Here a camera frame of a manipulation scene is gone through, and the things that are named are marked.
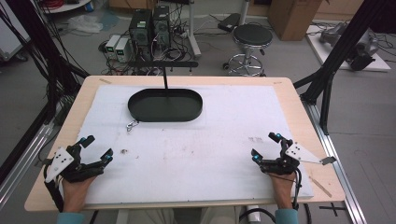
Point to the black oval tray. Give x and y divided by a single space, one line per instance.
165 105

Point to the aluminium rail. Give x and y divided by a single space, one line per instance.
21 168
339 174

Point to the thin wooden stick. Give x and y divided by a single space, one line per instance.
320 187

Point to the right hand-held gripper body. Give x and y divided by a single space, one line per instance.
285 163

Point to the black round stool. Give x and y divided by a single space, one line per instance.
252 35

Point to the clear plastic bag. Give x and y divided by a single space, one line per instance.
85 23

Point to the person's right hand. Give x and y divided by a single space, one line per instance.
282 191

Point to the white foam mat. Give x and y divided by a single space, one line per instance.
193 155

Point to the person's left hand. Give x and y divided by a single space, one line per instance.
76 194

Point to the white floor board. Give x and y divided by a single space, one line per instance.
320 51

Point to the black T-shaped stand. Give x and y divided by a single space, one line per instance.
165 64

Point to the black frame post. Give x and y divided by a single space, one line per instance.
339 53
46 46

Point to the white power supply unit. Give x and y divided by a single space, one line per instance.
112 45
122 49

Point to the white round table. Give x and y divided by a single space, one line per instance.
67 6

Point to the black computer tower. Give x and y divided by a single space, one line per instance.
162 26
140 29

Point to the person's legs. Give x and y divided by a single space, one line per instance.
186 216

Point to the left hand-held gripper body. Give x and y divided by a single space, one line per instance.
58 161

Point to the cardboard box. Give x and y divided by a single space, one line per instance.
292 18

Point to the silver metal key clip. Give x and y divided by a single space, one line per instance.
131 125

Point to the flat black box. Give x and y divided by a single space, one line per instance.
229 22

